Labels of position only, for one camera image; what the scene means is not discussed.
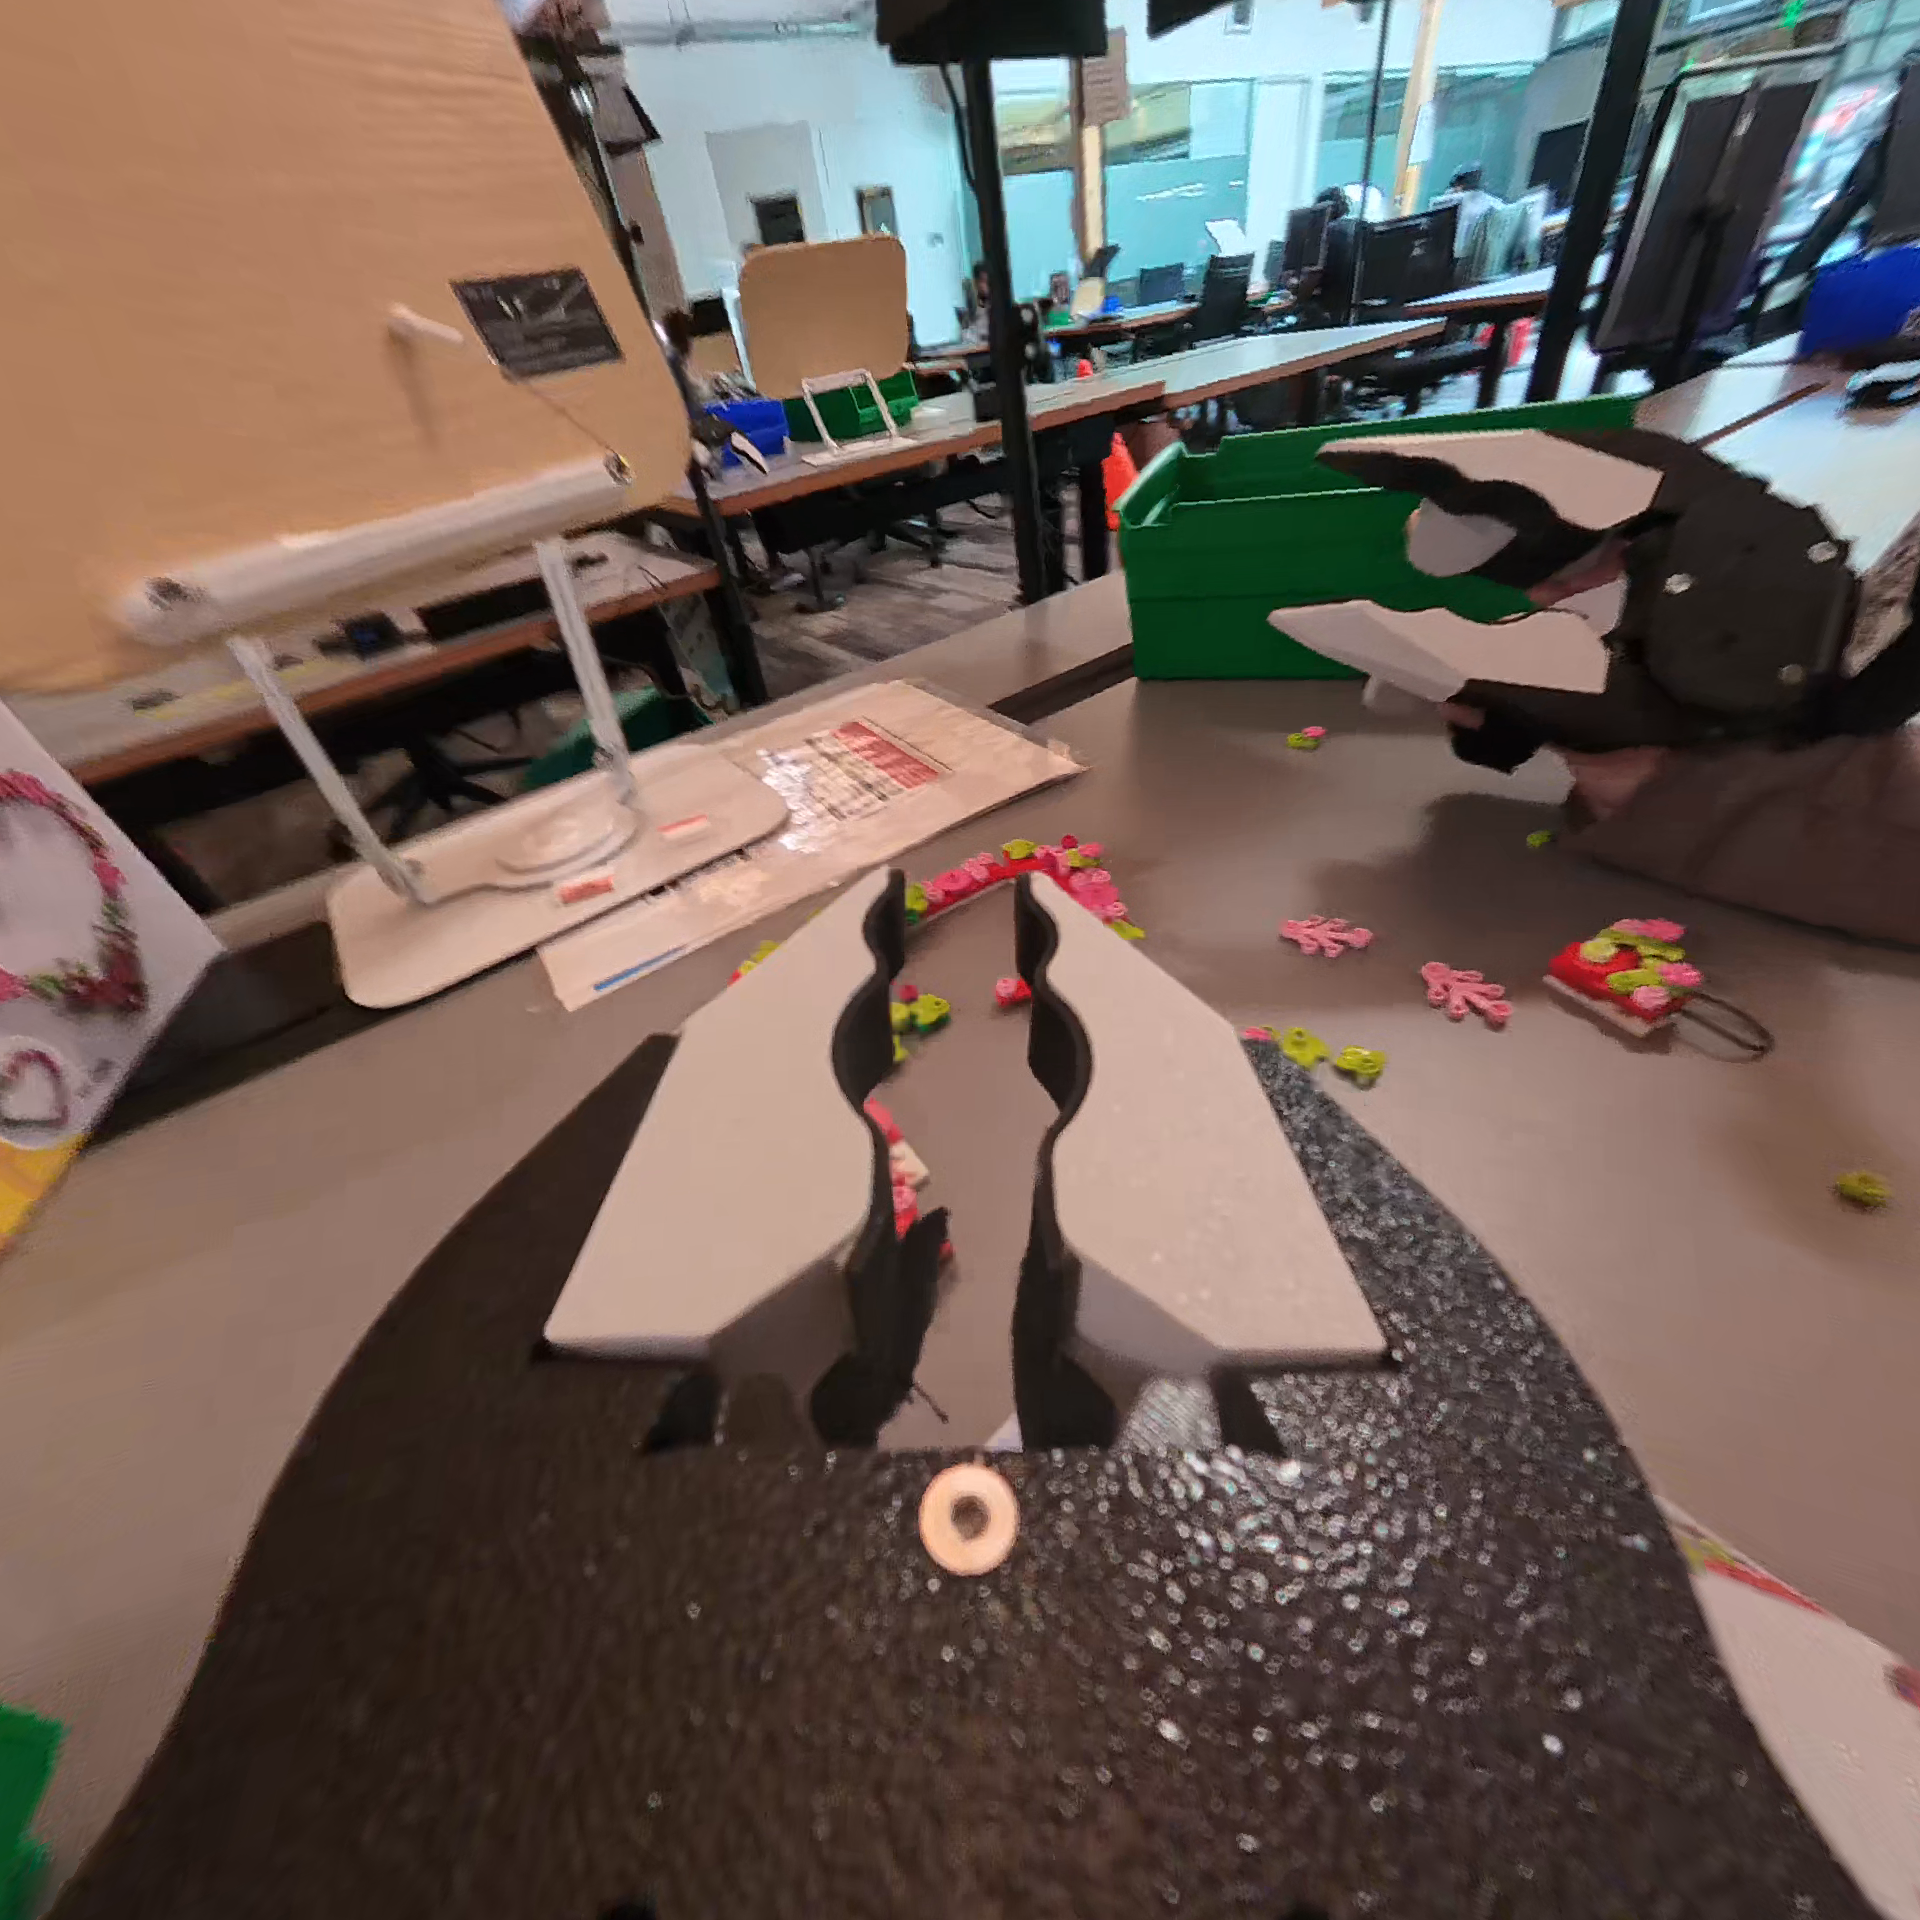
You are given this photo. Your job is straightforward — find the red flowered lego heart frame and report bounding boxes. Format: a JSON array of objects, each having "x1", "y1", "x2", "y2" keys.
[{"x1": 730, "y1": 834, "x2": 1149, "y2": 1239}]

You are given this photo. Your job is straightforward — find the black display panel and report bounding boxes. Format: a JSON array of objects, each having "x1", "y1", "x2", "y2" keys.
[{"x1": 1591, "y1": 59, "x2": 1839, "y2": 358}]

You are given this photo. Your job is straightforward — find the small red flowered lego assembly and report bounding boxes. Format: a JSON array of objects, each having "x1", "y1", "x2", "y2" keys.
[{"x1": 1544, "y1": 918, "x2": 1706, "y2": 1026}]

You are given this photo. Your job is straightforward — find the green plastic object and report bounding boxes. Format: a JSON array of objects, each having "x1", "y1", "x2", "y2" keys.
[{"x1": 0, "y1": 1702, "x2": 67, "y2": 1914}]

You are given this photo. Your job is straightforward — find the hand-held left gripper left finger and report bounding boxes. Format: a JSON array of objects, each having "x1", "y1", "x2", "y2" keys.
[{"x1": 544, "y1": 866, "x2": 950, "y2": 1445}]

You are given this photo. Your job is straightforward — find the black metal pole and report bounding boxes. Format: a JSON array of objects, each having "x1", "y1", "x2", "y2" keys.
[
  {"x1": 1521, "y1": 0, "x2": 1665, "y2": 405},
  {"x1": 937, "y1": 59, "x2": 1051, "y2": 606}
]

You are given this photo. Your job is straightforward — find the green plastic bin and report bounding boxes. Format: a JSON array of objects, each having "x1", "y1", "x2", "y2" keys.
[{"x1": 1118, "y1": 392, "x2": 1640, "y2": 683}]

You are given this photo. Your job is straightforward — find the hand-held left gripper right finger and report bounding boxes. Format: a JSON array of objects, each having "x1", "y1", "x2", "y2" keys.
[{"x1": 1013, "y1": 871, "x2": 1389, "y2": 1452}]

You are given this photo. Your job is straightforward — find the small wooden book stand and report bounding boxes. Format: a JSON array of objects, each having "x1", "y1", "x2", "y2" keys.
[{"x1": 736, "y1": 235, "x2": 920, "y2": 452}]

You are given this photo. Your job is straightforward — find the person's right hand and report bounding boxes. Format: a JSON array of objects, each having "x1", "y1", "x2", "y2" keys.
[{"x1": 1559, "y1": 743, "x2": 1673, "y2": 828}]

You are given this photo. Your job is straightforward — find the small green storage bin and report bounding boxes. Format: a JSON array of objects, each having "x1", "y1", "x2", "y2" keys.
[{"x1": 784, "y1": 372, "x2": 920, "y2": 446}]

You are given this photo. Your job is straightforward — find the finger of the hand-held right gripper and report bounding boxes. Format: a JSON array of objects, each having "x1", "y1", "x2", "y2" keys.
[
  {"x1": 1315, "y1": 427, "x2": 1671, "y2": 589},
  {"x1": 1266, "y1": 596, "x2": 1622, "y2": 710}
]

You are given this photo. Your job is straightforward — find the black overhead monitor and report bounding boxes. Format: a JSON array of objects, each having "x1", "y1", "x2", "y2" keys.
[{"x1": 872, "y1": 0, "x2": 1112, "y2": 66}]

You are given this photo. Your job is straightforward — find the lego set box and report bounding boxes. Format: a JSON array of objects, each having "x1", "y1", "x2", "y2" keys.
[{"x1": 0, "y1": 702, "x2": 226, "y2": 1247}]

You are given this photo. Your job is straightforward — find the black computer monitor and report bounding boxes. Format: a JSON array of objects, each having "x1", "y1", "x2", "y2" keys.
[{"x1": 1351, "y1": 200, "x2": 1464, "y2": 309}]

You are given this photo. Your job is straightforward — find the black rubber ring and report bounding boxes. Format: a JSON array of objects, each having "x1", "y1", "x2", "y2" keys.
[{"x1": 1649, "y1": 989, "x2": 1776, "y2": 1063}]

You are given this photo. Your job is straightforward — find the long office table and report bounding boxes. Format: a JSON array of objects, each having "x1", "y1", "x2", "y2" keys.
[
  {"x1": 46, "y1": 533, "x2": 728, "y2": 788},
  {"x1": 1035, "y1": 315, "x2": 1448, "y2": 414},
  {"x1": 645, "y1": 375, "x2": 1168, "y2": 519}
]

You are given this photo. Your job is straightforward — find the clear plastic bag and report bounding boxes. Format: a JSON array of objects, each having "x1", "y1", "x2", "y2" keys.
[{"x1": 537, "y1": 678, "x2": 1088, "y2": 1011}]

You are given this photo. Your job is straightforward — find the blue plastic container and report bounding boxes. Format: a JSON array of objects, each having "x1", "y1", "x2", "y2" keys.
[{"x1": 1797, "y1": 246, "x2": 1920, "y2": 360}]

